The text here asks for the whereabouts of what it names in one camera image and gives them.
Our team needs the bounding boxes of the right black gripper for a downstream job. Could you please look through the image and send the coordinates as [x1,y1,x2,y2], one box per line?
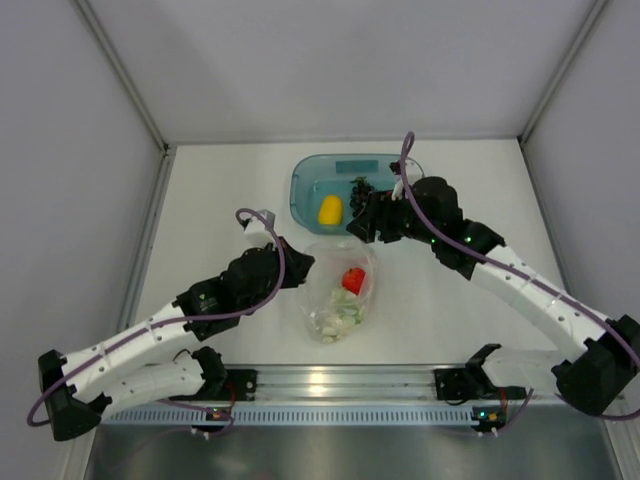
[347,187,439,246]

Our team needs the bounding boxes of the dark blue fake food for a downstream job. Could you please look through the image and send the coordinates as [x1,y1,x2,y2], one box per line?
[349,176,374,216]

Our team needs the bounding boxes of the yellow fake food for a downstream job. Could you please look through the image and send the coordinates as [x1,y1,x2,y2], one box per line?
[317,195,344,226]

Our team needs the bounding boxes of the red fake food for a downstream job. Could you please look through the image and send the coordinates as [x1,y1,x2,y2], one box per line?
[341,267,366,296]

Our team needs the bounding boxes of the clear dotted zip bag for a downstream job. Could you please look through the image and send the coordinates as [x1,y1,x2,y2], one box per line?
[296,238,377,344]

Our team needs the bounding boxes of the green fake lettuce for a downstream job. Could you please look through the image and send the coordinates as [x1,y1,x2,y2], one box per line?
[330,288,365,324]

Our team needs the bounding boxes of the white fake food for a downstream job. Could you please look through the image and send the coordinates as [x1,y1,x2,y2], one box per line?
[320,316,357,343]

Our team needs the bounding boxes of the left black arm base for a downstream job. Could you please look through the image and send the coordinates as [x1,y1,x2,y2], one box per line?
[204,368,258,402]

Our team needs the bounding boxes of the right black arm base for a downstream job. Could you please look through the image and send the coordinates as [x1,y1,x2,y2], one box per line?
[433,367,479,406]

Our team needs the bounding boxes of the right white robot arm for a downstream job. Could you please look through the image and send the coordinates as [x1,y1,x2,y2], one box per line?
[346,177,639,416]

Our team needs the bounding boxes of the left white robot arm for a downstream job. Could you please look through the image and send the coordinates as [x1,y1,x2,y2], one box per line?
[38,240,315,442]

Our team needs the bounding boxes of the teal plastic bin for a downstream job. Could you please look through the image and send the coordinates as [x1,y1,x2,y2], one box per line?
[289,153,399,235]

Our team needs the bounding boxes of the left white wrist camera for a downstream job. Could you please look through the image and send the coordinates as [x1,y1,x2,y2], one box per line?
[236,208,276,248]

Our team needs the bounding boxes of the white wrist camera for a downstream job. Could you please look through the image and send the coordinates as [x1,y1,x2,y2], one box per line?
[236,208,276,248]
[391,175,414,201]

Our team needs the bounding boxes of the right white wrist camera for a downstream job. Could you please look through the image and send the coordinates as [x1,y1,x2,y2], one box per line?
[391,175,414,201]

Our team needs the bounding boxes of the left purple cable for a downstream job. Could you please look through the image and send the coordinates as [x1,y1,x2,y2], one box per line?
[26,207,287,427]

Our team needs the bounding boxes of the purple cable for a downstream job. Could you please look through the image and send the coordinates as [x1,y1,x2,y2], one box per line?
[26,207,287,427]
[398,131,640,419]

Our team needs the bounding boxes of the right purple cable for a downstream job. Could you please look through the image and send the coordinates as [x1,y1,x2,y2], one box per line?
[398,131,640,419]

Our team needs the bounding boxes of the slotted cable duct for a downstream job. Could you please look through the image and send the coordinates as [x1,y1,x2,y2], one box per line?
[102,404,502,427]

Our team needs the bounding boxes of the aluminium mounting rail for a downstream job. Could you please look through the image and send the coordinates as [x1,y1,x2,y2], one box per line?
[79,364,561,402]

